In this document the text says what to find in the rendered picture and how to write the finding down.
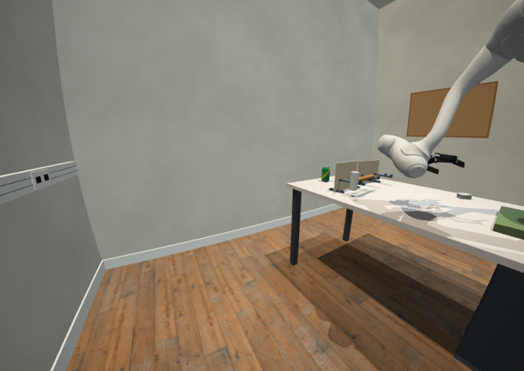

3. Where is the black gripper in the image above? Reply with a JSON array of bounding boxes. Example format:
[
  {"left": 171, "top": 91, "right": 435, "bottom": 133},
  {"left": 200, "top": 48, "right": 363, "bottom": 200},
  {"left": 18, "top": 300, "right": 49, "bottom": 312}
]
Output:
[{"left": 427, "top": 153, "right": 464, "bottom": 174}]

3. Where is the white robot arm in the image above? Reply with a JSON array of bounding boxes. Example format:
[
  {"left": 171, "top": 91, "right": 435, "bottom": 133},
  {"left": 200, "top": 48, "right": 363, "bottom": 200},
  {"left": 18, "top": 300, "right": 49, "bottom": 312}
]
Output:
[{"left": 377, "top": 0, "right": 524, "bottom": 179}]

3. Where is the green drink can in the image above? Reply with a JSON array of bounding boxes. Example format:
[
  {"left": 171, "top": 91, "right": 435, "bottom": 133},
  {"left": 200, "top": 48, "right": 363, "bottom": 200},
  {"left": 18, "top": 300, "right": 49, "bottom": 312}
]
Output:
[{"left": 322, "top": 166, "right": 330, "bottom": 182}]

